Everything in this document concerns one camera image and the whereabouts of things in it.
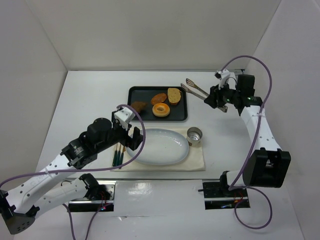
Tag metal tongs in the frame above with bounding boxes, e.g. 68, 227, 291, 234
180, 78, 229, 113

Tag brown croissant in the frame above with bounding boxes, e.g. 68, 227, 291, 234
130, 101, 148, 114

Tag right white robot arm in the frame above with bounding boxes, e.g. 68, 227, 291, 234
204, 69, 291, 195

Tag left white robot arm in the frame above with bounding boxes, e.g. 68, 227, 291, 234
0, 118, 146, 235

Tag seeded bread slice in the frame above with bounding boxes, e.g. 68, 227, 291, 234
167, 87, 182, 105

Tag orange flat bread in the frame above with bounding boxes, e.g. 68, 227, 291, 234
150, 93, 167, 106

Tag white oval plate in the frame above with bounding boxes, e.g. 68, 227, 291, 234
135, 128, 189, 166

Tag black tray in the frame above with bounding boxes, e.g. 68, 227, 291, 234
127, 86, 188, 122

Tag metal cup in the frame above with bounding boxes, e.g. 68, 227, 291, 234
186, 127, 203, 147

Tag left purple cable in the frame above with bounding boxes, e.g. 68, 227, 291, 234
0, 103, 147, 240

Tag purple cable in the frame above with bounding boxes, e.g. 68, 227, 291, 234
221, 55, 273, 230
0, 103, 147, 240

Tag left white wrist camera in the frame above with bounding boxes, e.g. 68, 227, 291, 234
111, 105, 136, 131

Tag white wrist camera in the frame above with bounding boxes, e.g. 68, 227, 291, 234
111, 105, 136, 131
214, 69, 237, 90

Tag green handled knife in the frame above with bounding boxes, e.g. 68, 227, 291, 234
115, 144, 122, 166

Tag green handled fork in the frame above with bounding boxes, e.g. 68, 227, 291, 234
112, 143, 119, 167

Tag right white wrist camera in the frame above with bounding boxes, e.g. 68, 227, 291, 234
214, 69, 237, 90

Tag ring donut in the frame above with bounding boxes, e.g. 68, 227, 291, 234
152, 102, 171, 118

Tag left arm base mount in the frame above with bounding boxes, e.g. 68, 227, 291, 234
67, 173, 116, 213

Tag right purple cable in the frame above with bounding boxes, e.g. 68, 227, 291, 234
221, 55, 273, 230

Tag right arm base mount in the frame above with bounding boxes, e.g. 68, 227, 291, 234
198, 180, 251, 210

